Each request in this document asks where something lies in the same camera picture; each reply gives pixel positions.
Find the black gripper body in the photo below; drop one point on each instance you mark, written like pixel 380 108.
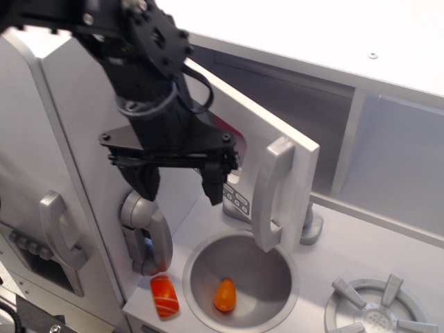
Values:
pixel 166 130

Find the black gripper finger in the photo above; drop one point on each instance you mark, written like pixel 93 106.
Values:
pixel 213 179
pixel 145 180

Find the salmon sushi toy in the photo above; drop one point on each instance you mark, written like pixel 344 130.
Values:
pixel 164 296

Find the white microwave door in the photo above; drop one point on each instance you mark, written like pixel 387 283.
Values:
pixel 260 128

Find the grey ice dispenser panel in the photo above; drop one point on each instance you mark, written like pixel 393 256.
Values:
pixel 39 259

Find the white toy kitchen cabinet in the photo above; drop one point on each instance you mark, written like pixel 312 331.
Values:
pixel 363 79

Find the grey stove burner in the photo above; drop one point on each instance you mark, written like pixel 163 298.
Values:
pixel 373 305

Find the round grey sink bowl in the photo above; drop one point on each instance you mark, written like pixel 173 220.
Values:
pixel 266 284

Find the red toy chili pepper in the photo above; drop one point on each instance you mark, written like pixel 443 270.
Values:
pixel 223 125

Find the orange toy carrot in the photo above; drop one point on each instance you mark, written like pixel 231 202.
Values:
pixel 225 297

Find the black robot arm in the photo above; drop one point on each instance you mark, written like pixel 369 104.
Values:
pixel 143 53

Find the grey toy faucet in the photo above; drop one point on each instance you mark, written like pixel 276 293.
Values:
pixel 312 227

